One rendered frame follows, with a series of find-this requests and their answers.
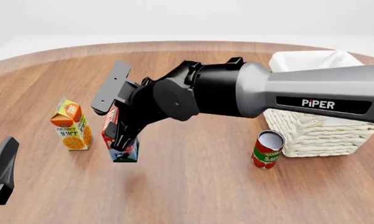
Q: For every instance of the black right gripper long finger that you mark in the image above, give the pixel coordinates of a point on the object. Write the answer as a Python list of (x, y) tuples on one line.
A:
[(124, 137)]

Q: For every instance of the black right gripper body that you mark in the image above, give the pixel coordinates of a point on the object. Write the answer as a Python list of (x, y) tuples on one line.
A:
[(133, 112)]

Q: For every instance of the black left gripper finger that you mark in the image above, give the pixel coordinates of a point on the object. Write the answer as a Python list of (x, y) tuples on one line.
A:
[(4, 158)]

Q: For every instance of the black right gripper hidden finger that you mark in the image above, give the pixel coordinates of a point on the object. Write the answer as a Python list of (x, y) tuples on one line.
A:
[(109, 130)]

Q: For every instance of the red and blue milk carton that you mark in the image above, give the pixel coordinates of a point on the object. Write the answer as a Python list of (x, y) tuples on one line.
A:
[(124, 155)]

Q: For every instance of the silver-grey and black right robot arm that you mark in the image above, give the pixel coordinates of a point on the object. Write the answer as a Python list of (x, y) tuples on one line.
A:
[(298, 88)]

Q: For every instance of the white cloth basket liner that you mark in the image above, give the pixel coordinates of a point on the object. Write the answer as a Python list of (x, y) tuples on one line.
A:
[(308, 61)]

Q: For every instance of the white woven basket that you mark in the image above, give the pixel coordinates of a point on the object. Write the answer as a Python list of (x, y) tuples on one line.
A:
[(317, 137)]

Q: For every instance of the orange juice carton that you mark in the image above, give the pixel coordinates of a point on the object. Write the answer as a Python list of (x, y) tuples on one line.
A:
[(71, 130)]

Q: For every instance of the red tomato sauce can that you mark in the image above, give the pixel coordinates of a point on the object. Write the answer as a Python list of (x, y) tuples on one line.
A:
[(266, 151)]

